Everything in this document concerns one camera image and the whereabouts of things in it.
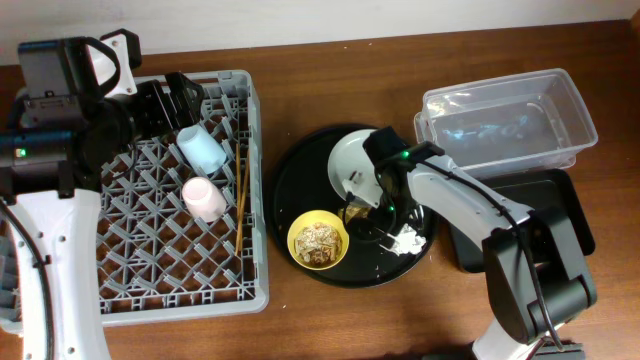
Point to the clear plastic bin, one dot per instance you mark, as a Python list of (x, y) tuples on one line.
[(510, 124)]

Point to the round black tray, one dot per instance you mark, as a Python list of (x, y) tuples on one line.
[(300, 183)]

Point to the yellow bowl with food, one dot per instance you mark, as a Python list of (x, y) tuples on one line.
[(317, 240)]

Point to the wooden chopstick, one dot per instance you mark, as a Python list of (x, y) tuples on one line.
[(244, 189), (238, 195)]

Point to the white round plate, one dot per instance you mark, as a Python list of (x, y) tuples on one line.
[(347, 156)]

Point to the gold snack wrapper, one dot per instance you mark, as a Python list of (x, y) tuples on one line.
[(352, 212)]

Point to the grey plastic dishwasher rack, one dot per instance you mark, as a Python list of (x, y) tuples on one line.
[(155, 262)]

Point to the pink cup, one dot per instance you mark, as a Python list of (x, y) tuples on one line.
[(203, 199)]

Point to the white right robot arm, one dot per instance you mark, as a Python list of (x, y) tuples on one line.
[(535, 266)]

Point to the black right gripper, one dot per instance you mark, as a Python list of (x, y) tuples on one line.
[(382, 147)]

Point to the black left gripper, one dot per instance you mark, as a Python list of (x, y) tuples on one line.
[(163, 106)]

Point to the white tissue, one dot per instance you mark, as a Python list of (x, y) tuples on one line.
[(406, 242)]

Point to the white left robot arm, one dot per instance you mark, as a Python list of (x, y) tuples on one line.
[(80, 110)]

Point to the black rectangular tray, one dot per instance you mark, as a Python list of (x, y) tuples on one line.
[(539, 190)]

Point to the light blue cup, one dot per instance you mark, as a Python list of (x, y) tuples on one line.
[(200, 149)]

